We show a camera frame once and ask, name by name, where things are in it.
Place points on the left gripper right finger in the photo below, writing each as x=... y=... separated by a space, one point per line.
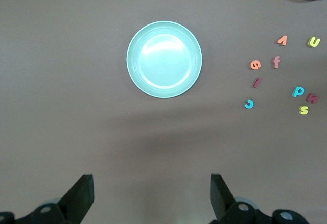
x=224 y=206

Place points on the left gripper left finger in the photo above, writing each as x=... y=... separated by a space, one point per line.
x=76 y=201

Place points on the teal foam letter c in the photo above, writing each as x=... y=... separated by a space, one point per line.
x=252 y=103

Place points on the maroon foam letter l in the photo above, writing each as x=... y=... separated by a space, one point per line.
x=257 y=82

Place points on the orange foam letter e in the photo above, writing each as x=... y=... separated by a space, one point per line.
x=252 y=64

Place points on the yellow foam letter s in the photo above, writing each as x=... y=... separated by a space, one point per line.
x=304 y=109

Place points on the teal foam letter p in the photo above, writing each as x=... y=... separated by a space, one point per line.
x=295 y=92

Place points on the maroon foam letter n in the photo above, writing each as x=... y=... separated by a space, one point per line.
x=313 y=97

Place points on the red foam letter f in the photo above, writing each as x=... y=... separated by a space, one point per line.
x=276 y=63

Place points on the light green plate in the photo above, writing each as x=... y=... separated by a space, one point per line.
x=164 y=59

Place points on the orange foam letter v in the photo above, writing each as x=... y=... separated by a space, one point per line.
x=284 y=41

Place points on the yellow foam letter u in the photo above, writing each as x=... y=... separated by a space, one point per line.
x=313 y=46

